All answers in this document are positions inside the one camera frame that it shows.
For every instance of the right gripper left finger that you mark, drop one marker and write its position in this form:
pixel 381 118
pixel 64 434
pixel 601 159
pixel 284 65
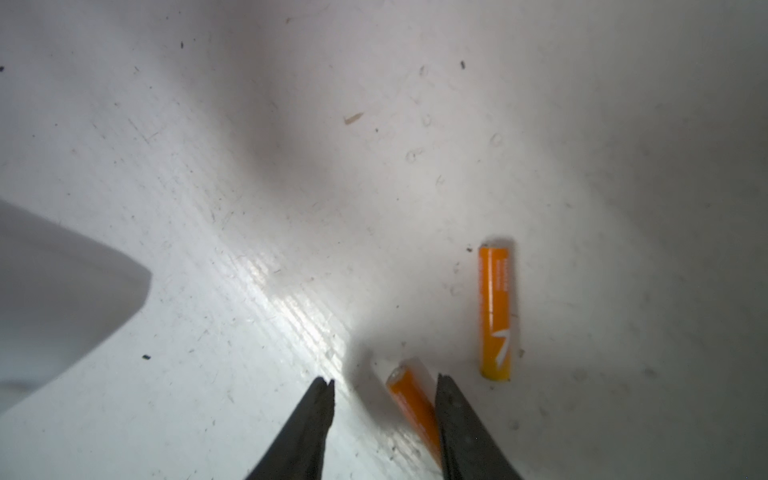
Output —
pixel 298 451

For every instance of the white remote control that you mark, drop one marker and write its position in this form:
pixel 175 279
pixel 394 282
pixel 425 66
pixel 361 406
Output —
pixel 62 295

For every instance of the orange battery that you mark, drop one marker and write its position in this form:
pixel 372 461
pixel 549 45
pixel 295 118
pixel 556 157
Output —
pixel 495 313
pixel 413 390

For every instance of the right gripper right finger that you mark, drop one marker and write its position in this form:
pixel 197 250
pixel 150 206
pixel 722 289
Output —
pixel 468 451

